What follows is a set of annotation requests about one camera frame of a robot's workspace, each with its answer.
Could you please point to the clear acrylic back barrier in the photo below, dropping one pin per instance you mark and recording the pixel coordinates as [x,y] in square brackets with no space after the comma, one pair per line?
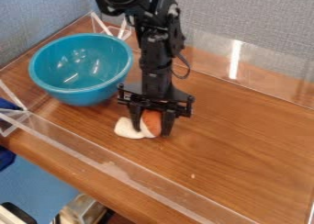
[268,71]

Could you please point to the clear acrylic front barrier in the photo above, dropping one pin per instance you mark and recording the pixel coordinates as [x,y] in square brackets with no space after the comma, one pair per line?
[142,195]

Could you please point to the metal frame under table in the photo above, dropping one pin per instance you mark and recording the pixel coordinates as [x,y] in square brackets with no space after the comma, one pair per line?
[84,210]

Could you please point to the blue bowl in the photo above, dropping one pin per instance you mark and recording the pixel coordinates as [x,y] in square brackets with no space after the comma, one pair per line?
[81,67]

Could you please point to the clear acrylic corner bracket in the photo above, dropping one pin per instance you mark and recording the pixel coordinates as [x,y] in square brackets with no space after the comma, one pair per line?
[121,31]

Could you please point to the black white object bottom left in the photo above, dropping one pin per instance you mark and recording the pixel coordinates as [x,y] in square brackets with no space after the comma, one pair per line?
[13,215]

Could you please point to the clear acrylic barrier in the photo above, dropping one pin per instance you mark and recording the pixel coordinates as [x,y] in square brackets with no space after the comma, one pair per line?
[268,71]
[142,195]

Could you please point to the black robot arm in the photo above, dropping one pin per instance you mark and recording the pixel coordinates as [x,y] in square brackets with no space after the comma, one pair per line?
[156,18]

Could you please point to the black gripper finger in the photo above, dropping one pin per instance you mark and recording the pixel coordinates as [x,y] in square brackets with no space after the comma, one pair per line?
[136,115]
[168,122]

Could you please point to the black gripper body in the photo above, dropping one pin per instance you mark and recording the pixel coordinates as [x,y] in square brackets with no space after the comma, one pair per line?
[154,93]

